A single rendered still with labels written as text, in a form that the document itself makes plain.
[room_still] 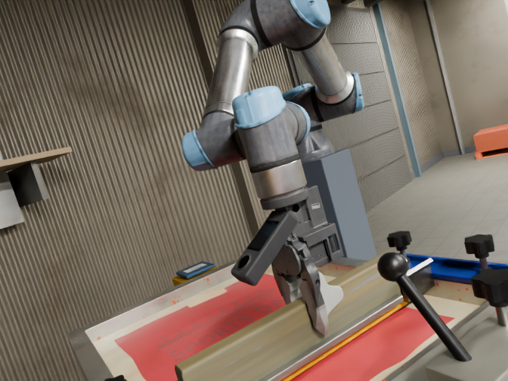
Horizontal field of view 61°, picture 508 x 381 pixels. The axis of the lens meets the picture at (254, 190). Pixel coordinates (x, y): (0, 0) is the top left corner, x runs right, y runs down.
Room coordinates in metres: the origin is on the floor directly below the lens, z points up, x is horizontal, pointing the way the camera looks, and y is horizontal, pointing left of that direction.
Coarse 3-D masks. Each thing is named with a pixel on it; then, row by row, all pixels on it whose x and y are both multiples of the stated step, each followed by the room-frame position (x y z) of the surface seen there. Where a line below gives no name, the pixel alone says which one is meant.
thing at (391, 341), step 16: (224, 288) 1.10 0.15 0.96; (240, 288) 1.07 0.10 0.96; (256, 288) 1.03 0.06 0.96; (208, 304) 1.02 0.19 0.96; (224, 304) 0.99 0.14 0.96; (384, 320) 0.69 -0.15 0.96; (400, 320) 0.67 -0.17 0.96; (416, 320) 0.66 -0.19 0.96; (448, 320) 0.63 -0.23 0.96; (368, 336) 0.65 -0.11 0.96; (384, 336) 0.64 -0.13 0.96; (400, 336) 0.62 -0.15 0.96; (416, 336) 0.61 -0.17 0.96; (336, 352) 0.63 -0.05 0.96; (352, 352) 0.62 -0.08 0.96; (368, 352) 0.61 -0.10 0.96; (384, 352) 0.59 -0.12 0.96; (400, 352) 0.58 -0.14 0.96; (336, 368) 0.59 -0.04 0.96; (352, 368) 0.58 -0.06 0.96; (368, 368) 0.57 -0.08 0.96; (384, 368) 0.56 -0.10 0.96
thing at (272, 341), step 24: (360, 288) 0.65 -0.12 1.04; (384, 288) 0.67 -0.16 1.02; (288, 312) 0.59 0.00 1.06; (336, 312) 0.62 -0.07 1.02; (360, 312) 0.64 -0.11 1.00; (240, 336) 0.55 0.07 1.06; (264, 336) 0.56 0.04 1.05; (288, 336) 0.58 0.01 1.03; (312, 336) 0.60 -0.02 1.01; (192, 360) 0.52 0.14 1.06; (216, 360) 0.52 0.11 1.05; (240, 360) 0.54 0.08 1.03; (264, 360) 0.55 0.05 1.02; (288, 360) 0.57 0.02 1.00
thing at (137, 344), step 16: (160, 320) 1.00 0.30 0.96; (176, 320) 0.97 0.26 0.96; (192, 320) 0.94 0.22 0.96; (128, 336) 0.96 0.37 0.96; (144, 336) 0.93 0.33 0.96; (160, 336) 0.90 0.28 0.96; (128, 352) 0.87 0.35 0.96; (144, 352) 0.84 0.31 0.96; (160, 352) 0.82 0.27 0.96; (144, 368) 0.77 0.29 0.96; (160, 368) 0.75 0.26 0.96; (320, 368) 0.60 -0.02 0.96
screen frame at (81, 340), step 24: (336, 264) 0.94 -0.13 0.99; (360, 264) 0.89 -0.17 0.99; (192, 288) 1.12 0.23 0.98; (432, 288) 0.72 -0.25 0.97; (456, 288) 0.68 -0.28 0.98; (120, 312) 1.04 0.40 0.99; (144, 312) 1.05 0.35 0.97; (72, 336) 0.96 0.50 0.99; (96, 336) 0.99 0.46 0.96; (96, 360) 0.79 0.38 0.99
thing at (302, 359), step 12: (396, 300) 0.67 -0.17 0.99; (372, 312) 0.64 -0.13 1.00; (384, 312) 0.65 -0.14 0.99; (348, 324) 0.63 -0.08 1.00; (360, 324) 0.62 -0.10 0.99; (336, 336) 0.60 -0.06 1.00; (312, 348) 0.59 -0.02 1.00; (324, 348) 0.59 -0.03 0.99; (300, 360) 0.57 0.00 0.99; (276, 372) 0.55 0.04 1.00; (288, 372) 0.56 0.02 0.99
